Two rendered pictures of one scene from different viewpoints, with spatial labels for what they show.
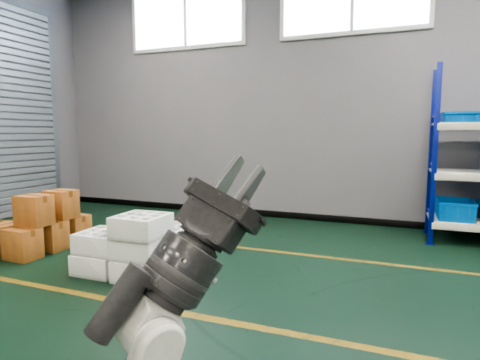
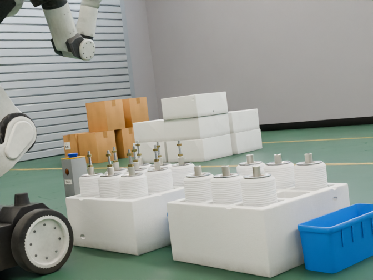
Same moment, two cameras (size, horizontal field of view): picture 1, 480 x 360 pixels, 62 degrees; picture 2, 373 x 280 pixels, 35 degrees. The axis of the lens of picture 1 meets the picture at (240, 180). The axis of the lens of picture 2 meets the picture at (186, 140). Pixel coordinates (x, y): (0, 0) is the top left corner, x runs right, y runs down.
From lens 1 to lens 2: 1.88 m
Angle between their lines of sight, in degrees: 22
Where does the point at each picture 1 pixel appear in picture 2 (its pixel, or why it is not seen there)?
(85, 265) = (147, 149)
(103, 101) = (175, 19)
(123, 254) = (179, 131)
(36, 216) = (106, 119)
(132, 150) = (210, 69)
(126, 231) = (179, 108)
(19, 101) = not seen: hidden behind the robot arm
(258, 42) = not seen: outside the picture
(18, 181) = not seen: hidden behind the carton
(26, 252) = (100, 152)
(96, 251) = (156, 134)
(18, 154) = (94, 84)
